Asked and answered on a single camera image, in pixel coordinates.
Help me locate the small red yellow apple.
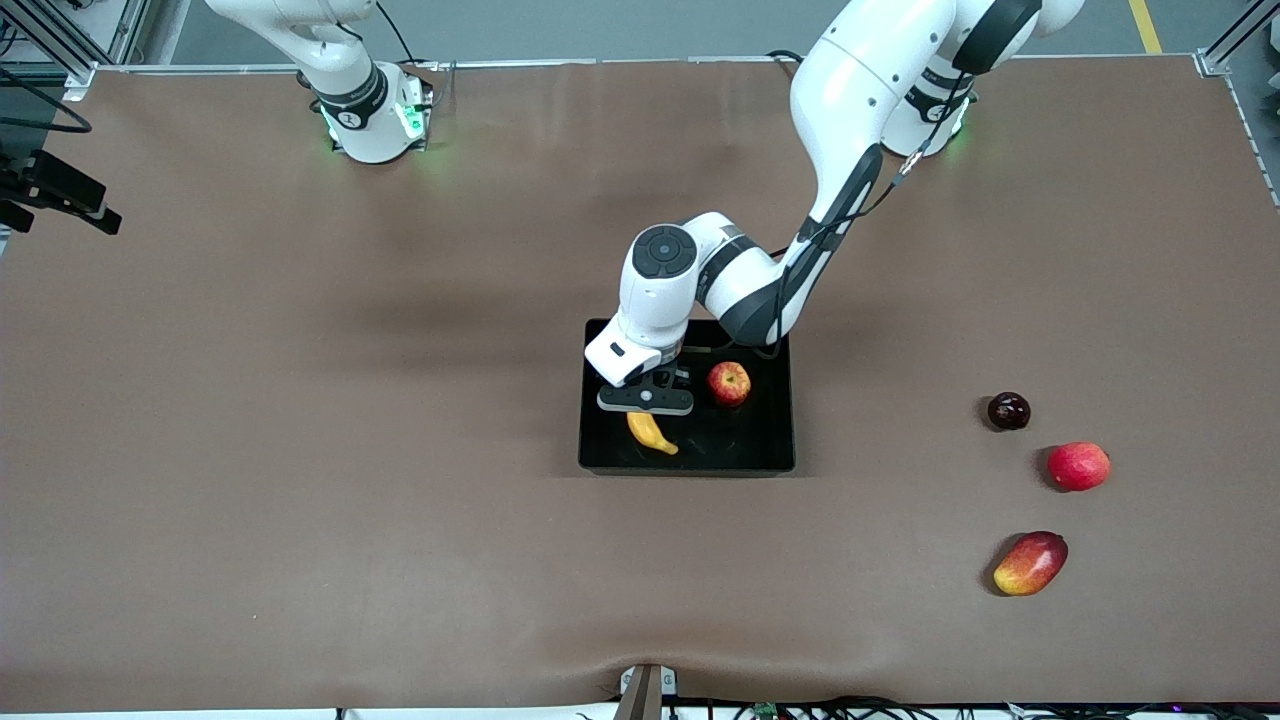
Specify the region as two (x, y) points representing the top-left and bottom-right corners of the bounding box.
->
(707, 361), (753, 409)

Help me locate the yellow banana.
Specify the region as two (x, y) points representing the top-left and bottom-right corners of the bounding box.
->
(626, 411), (680, 457)

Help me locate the black plastic box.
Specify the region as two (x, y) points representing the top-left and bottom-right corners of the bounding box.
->
(578, 318), (797, 476)

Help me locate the red round apple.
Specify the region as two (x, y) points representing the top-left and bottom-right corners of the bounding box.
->
(1047, 441), (1112, 493)

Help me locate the red yellow mango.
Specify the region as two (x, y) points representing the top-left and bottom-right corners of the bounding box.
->
(993, 531), (1069, 597)

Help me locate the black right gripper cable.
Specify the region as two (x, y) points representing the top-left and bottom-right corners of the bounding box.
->
(0, 65), (93, 134)

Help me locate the aluminium frame profile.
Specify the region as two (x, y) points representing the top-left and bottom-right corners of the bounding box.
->
(0, 0), (151, 101)
(1200, 0), (1280, 76)

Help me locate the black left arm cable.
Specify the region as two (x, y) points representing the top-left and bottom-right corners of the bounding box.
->
(685, 60), (979, 361)

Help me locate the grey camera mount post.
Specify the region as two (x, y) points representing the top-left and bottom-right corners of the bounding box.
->
(613, 663), (679, 720)

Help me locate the black right base cable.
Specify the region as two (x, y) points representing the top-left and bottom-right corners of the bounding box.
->
(375, 0), (441, 71)

